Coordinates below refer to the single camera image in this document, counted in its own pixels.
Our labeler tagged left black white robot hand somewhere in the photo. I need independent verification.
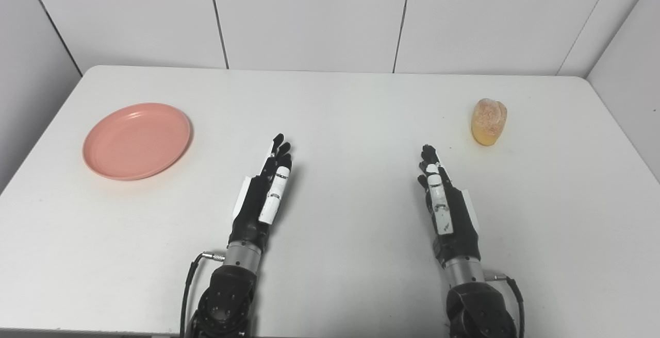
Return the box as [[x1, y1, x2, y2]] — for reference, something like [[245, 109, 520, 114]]
[[228, 133, 293, 250]]

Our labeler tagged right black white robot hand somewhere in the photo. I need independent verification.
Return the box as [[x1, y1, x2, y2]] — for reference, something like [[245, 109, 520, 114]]
[[417, 144, 483, 267]]

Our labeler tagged golden bread roll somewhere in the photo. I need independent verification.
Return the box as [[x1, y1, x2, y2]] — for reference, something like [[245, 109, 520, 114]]
[[471, 98, 508, 146]]

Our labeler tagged pink round plate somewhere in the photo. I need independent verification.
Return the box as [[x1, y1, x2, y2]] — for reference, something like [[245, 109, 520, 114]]
[[82, 103, 192, 181]]

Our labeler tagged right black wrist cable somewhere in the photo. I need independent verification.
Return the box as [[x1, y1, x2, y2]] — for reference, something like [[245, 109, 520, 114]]
[[485, 273, 526, 338]]

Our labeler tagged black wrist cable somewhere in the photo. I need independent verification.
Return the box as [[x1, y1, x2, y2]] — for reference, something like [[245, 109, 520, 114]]
[[485, 273, 526, 338], [179, 251, 226, 338]]

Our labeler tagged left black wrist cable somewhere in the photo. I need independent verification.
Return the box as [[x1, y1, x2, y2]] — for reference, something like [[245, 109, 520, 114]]
[[179, 251, 226, 338]]

